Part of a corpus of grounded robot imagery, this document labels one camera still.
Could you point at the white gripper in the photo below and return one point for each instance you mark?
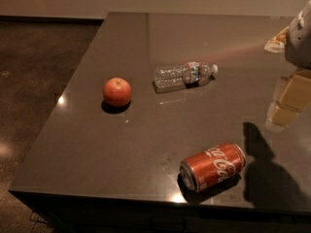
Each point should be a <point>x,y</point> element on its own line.
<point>299,44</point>

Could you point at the red coke can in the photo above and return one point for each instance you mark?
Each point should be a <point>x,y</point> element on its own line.
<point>212,166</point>

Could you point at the clear plastic water bottle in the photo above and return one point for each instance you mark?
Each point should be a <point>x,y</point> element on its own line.
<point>183,74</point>

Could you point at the red apple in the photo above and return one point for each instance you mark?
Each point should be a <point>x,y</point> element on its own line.
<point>117,92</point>

